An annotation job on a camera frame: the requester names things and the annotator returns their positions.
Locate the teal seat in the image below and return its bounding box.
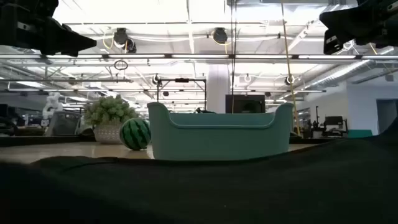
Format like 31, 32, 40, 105
348, 129, 374, 139

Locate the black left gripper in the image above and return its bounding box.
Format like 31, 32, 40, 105
0, 0, 98, 58

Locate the yellow hanging cable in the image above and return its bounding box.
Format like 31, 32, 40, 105
280, 0, 301, 136

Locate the white office chair base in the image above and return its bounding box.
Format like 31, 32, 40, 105
45, 111, 83, 136

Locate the black monitor screen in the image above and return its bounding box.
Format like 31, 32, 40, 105
225, 94, 266, 114

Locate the black folded cloth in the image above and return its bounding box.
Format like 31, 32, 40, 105
0, 116, 398, 224

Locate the green striped toy watermelon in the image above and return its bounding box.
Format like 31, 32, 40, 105
119, 118, 152, 151

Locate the artificial plant in patterned pot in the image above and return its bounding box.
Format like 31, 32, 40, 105
83, 95, 139, 145

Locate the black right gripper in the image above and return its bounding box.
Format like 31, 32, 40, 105
319, 0, 398, 55

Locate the teal plastic container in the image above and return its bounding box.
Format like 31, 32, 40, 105
146, 101, 295, 161

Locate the black ceiling cable reel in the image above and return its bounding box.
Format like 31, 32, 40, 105
113, 27, 137, 54
212, 27, 229, 45

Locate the black hanging cable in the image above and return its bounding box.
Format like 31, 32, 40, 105
230, 0, 238, 114

